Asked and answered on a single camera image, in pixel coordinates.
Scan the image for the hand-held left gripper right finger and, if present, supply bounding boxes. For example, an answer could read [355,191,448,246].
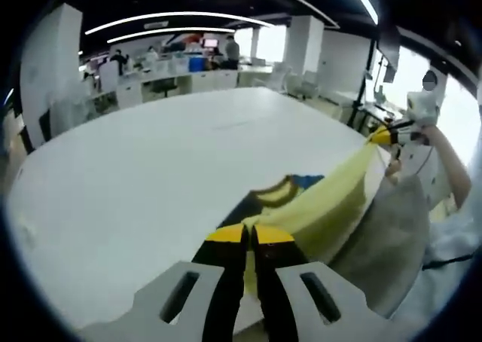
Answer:
[251,224,396,342]

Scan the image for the person's right hand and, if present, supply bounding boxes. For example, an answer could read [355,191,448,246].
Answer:
[418,124,442,148]

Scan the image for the person in light blue shirt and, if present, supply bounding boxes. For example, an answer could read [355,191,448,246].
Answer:
[391,206,482,342]

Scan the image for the white cabinet box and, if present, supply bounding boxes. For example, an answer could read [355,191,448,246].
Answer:
[99,61,120,93]

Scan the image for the black chest device cable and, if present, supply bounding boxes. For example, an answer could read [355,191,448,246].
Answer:
[421,253,474,271]

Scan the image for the black flat screen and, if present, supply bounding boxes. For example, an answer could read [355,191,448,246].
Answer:
[377,24,401,82]

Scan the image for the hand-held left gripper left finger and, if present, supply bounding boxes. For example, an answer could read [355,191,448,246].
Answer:
[78,223,249,342]

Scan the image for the black office chair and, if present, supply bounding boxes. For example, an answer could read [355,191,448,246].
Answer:
[150,78,178,98]

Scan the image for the black stand pole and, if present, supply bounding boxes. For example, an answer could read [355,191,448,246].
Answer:
[346,29,377,128]

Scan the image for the yellow blue grey garment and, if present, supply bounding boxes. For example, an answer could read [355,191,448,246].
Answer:
[216,133,385,296]

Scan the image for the long curved ceiling light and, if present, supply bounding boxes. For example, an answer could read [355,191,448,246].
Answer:
[84,12,276,36]
[107,27,234,44]

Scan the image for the wide white pillar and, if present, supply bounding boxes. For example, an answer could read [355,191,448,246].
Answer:
[20,2,84,147]

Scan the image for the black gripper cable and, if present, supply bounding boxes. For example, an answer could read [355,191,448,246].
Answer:
[413,142,434,177]

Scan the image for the white counter cabinets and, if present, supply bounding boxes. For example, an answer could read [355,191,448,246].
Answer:
[81,61,272,109]

